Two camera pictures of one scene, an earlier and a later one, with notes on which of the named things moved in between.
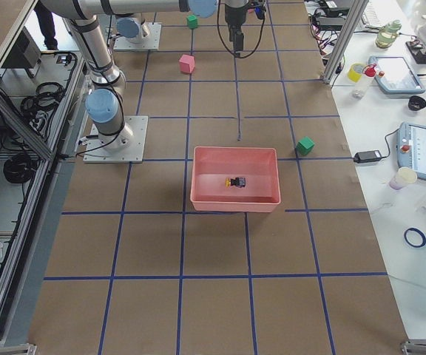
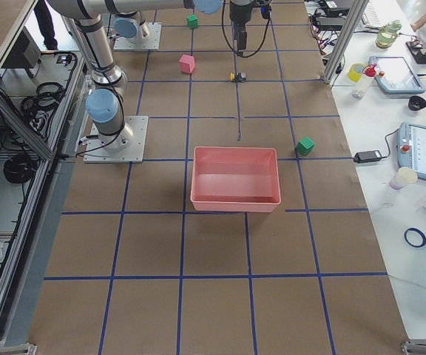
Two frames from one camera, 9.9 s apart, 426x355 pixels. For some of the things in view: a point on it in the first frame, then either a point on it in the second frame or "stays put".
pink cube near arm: [187, 63] stays put
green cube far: [192, 21] stays put
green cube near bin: [305, 146] stays put
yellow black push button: [239, 182] -> [237, 77]
